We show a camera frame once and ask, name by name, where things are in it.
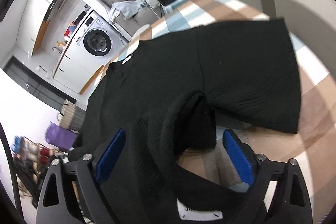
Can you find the white cabinet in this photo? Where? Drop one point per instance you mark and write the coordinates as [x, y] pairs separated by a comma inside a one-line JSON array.
[[76, 68]]

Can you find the purple bag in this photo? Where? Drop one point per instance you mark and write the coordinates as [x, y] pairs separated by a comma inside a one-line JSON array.
[[60, 137]]

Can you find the black knit shirt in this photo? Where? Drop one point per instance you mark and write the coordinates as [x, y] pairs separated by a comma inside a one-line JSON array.
[[166, 97]]

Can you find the light blue cloth on sofa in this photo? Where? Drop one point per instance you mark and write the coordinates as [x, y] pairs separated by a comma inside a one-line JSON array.
[[126, 9]]

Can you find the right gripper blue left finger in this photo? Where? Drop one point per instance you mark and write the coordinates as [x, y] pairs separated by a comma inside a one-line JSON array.
[[107, 154]]

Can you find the checkered bed cover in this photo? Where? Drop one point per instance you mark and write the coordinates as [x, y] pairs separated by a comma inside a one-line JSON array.
[[227, 120]]

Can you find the white washing machine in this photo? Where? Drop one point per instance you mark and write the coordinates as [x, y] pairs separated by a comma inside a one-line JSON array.
[[95, 42]]

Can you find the woven laundry basket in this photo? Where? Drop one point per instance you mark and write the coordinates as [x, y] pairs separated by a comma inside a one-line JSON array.
[[71, 117]]

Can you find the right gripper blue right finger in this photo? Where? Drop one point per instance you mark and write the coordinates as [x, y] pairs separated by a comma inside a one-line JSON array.
[[241, 155]]

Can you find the grey sofa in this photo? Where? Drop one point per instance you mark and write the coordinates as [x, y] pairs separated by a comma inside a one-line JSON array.
[[146, 15]]

